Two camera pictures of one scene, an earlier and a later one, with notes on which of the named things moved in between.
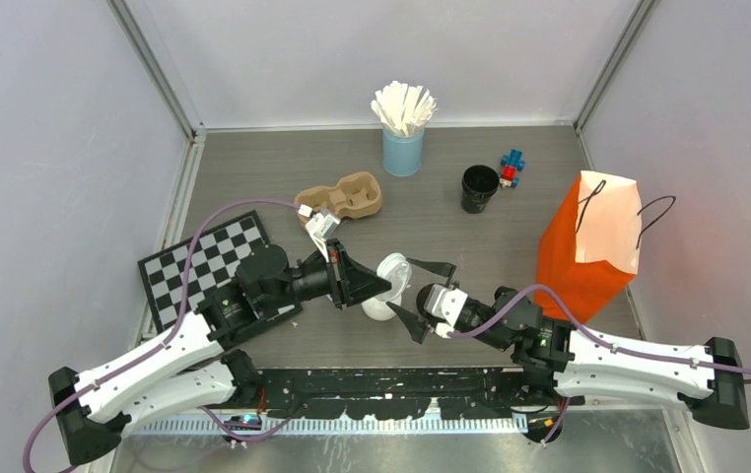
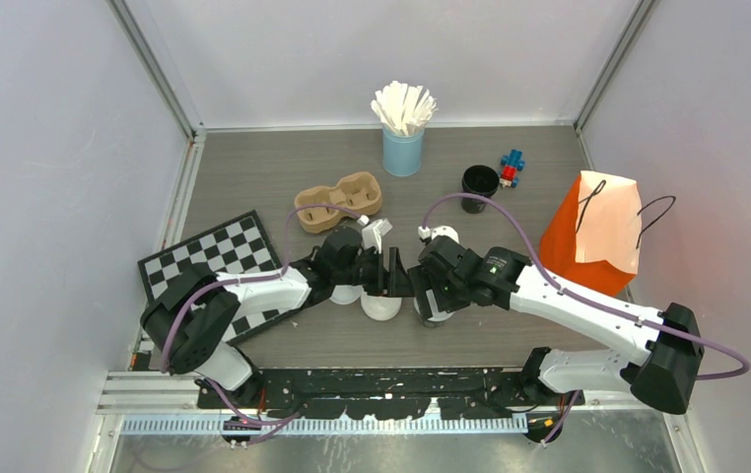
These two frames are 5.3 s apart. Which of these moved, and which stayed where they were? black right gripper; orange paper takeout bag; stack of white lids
Moved: black right gripper
Stayed: orange paper takeout bag; stack of white lids
